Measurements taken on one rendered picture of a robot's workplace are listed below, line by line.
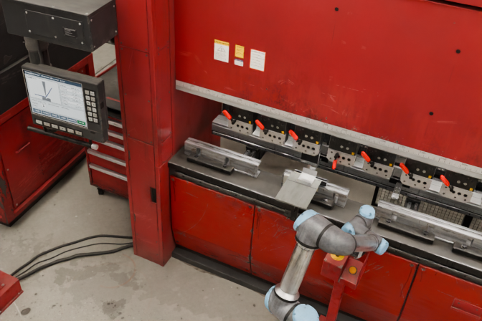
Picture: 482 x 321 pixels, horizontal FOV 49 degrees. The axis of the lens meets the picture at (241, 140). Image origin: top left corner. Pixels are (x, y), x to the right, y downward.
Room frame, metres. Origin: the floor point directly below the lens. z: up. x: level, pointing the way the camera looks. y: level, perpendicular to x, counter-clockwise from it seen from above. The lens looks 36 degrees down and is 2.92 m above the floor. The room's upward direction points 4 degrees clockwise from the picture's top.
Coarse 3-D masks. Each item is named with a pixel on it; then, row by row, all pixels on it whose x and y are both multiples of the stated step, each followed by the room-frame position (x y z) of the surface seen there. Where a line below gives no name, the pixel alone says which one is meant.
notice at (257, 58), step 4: (252, 52) 2.51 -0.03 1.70; (256, 52) 2.50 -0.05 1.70; (260, 52) 2.49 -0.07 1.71; (264, 52) 2.48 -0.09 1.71; (252, 56) 2.51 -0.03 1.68; (256, 56) 2.50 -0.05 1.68; (260, 56) 2.49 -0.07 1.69; (264, 56) 2.48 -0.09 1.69; (252, 60) 2.51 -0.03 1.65; (256, 60) 2.50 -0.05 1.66; (260, 60) 2.49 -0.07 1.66; (264, 60) 2.48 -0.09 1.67; (252, 64) 2.51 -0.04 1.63; (256, 64) 2.50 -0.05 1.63; (260, 64) 2.49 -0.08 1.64; (264, 64) 2.48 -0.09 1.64; (252, 68) 2.51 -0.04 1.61; (256, 68) 2.50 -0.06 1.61; (260, 68) 2.49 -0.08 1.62; (264, 68) 2.48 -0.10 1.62
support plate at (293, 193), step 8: (288, 176) 2.37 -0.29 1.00; (296, 176) 2.37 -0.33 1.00; (288, 184) 2.30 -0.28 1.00; (296, 184) 2.30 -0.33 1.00; (312, 184) 2.31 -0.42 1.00; (280, 192) 2.23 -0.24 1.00; (288, 192) 2.23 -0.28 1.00; (296, 192) 2.23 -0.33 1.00; (304, 192) 2.24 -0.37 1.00; (312, 192) 2.24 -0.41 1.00; (280, 200) 2.16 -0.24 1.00; (288, 200) 2.17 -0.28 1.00; (296, 200) 2.17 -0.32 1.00; (304, 200) 2.17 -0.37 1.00; (304, 208) 2.11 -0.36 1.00
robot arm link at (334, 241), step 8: (328, 232) 1.55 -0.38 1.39; (336, 232) 1.55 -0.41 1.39; (344, 232) 1.57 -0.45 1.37; (368, 232) 1.79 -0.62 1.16; (320, 240) 1.53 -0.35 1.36; (328, 240) 1.52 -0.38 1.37; (336, 240) 1.52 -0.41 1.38; (344, 240) 1.53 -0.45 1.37; (352, 240) 1.55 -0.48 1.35; (360, 240) 1.62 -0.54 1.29; (368, 240) 1.67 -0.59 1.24; (376, 240) 1.72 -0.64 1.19; (384, 240) 1.75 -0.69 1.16; (320, 248) 1.53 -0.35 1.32; (328, 248) 1.51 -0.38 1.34; (336, 248) 1.51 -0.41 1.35; (344, 248) 1.51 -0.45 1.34; (352, 248) 1.53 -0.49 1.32; (360, 248) 1.60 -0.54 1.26; (368, 248) 1.65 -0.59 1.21; (376, 248) 1.70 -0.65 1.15; (384, 248) 1.72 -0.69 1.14
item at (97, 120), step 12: (36, 72) 2.35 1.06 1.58; (48, 72) 2.33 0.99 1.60; (60, 72) 2.34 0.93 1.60; (72, 72) 2.39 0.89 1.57; (84, 84) 2.26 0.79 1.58; (96, 84) 2.25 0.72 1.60; (84, 96) 2.27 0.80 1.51; (96, 96) 2.25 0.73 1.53; (96, 108) 2.25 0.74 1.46; (36, 120) 2.37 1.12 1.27; (48, 120) 2.34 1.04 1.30; (60, 120) 2.32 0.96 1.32; (96, 120) 2.25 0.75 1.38; (72, 132) 2.30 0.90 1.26; (84, 132) 2.28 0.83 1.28; (96, 132) 2.25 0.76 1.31
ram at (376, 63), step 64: (192, 0) 2.65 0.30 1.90; (256, 0) 2.51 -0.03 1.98; (320, 0) 2.39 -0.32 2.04; (384, 0) 2.27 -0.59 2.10; (192, 64) 2.65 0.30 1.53; (320, 64) 2.37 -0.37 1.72; (384, 64) 2.25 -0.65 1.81; (448, 64) 2.14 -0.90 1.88; (320, 128) 2.35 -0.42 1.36; (384, 128) 2.22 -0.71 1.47; (448, 128) 2.11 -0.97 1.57
